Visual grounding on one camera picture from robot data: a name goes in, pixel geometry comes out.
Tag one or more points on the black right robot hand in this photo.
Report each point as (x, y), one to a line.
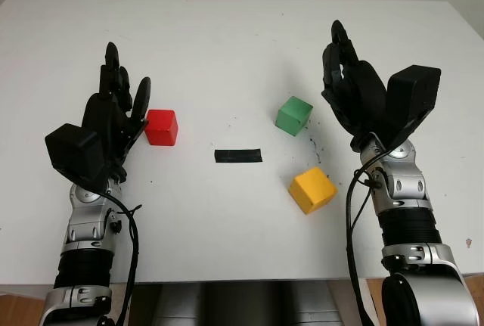
(367, 91)

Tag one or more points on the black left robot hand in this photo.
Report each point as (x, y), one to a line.
(104, 114)

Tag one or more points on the red wooden block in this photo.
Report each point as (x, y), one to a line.
(160, 127)

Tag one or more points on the green wooden block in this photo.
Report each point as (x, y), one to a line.
(293, 116)

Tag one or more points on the yellow wooden block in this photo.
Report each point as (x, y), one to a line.
(312, 190)

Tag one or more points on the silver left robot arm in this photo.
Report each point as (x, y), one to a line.
(85, 220)

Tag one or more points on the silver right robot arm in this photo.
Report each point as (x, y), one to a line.
(408, 205)

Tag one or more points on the black tape strip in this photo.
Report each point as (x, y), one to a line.
(238, 156)

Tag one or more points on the grey robot torso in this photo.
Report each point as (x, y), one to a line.
(242, 305)

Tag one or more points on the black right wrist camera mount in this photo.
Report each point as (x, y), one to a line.
(414, 91)

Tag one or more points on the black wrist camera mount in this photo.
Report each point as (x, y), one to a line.
(75, 152)
(414, 91)

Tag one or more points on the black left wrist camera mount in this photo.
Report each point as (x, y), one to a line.
(75, 152)

